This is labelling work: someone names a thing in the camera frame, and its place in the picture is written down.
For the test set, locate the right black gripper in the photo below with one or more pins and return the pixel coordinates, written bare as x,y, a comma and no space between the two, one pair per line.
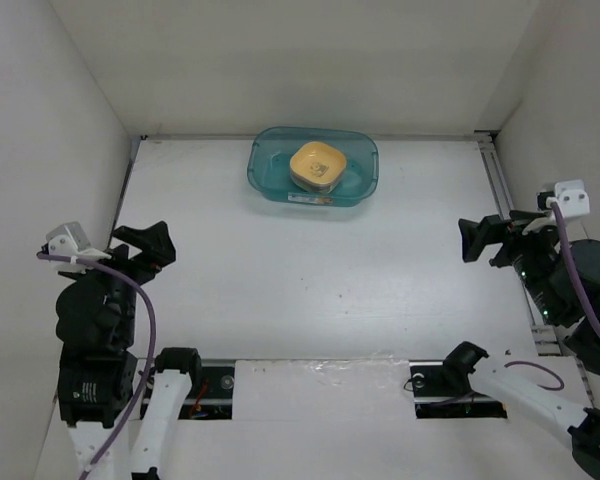
491,228

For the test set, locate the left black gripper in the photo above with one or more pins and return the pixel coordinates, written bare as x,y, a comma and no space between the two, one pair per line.
157,244

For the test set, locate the yellow plate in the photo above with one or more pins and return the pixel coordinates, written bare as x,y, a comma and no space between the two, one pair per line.
318,162

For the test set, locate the beige plate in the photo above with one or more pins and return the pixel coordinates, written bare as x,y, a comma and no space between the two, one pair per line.
310,187

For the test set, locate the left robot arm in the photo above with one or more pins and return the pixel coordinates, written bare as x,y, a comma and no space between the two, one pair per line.
119,397

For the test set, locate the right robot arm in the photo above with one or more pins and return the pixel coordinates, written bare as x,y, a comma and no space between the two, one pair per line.
575,426

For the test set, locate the teal plastic bin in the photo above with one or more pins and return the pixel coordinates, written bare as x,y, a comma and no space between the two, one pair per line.
269,169

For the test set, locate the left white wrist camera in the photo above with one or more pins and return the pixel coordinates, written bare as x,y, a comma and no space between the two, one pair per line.
70,240

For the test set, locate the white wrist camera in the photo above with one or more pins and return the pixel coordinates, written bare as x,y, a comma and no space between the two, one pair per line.
70,240
569,196

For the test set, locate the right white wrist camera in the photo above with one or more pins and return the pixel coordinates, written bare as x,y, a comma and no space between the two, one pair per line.
569,196

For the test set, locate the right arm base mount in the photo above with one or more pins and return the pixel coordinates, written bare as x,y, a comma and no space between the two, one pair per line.
434,397

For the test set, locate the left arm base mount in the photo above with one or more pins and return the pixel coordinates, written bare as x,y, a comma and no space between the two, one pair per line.
211,398

